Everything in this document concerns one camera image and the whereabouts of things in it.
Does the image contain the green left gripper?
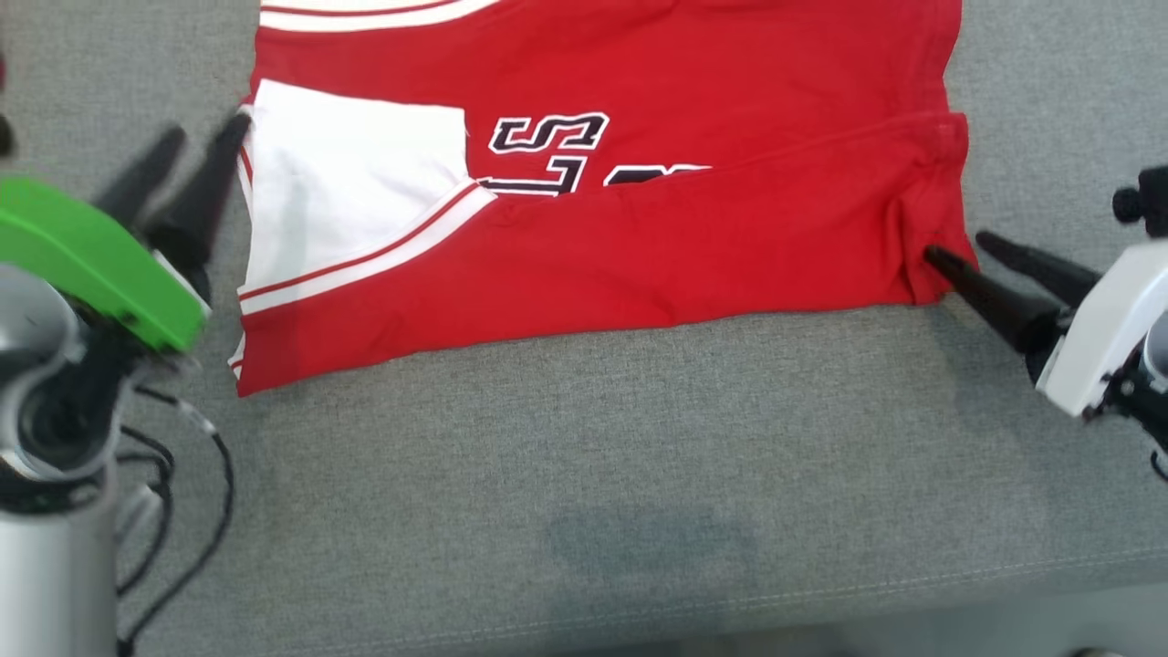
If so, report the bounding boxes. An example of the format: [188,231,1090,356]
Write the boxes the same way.
[0,114,253,357]

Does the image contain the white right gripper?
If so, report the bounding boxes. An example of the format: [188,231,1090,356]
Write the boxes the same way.
[923,231,1168,421]

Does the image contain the red white lettered jersey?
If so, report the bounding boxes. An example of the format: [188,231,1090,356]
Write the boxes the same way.
[228,0,982,400]

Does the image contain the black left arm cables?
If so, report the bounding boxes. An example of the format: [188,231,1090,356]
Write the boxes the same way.
[109,383,238,657]

